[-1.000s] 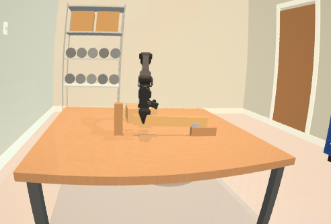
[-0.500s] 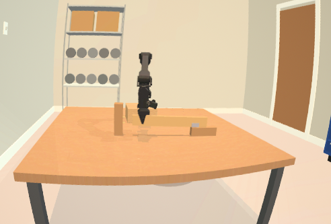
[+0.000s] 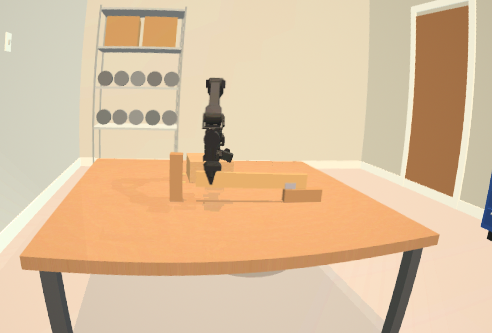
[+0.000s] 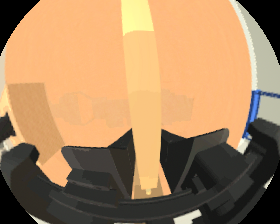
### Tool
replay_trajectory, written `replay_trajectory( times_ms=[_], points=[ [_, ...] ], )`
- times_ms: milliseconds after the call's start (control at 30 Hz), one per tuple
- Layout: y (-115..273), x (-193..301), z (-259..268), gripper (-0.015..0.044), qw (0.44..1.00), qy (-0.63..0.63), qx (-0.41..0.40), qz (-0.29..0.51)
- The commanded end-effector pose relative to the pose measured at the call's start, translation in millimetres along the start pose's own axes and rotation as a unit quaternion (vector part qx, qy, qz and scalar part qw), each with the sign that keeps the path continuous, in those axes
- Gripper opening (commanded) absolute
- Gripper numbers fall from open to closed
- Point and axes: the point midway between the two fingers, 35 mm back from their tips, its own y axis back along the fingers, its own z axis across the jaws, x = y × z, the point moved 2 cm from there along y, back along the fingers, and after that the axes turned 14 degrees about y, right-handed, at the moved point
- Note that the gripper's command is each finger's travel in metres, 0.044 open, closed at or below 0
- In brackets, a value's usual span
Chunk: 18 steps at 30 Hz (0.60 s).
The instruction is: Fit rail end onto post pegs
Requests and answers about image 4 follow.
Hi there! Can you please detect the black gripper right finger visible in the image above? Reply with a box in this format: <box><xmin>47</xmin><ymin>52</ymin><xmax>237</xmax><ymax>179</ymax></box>
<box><xmin>159</xmin><ymin>128</ymin><xmax>229</xmax><ymax>193</ymax></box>

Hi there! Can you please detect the long wooden rail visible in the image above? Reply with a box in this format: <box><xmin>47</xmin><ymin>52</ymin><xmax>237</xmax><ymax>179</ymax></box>
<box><xmin>120</xmin><ymin>0</ymin><xmax>161</xmax><ymax>189</ymax></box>

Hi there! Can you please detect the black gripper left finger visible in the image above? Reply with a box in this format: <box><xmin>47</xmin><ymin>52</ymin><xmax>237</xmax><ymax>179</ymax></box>
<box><xmin>60</xmin><ymin>128</ymin><xmax>136</xmax><ymax>200</ymax></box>

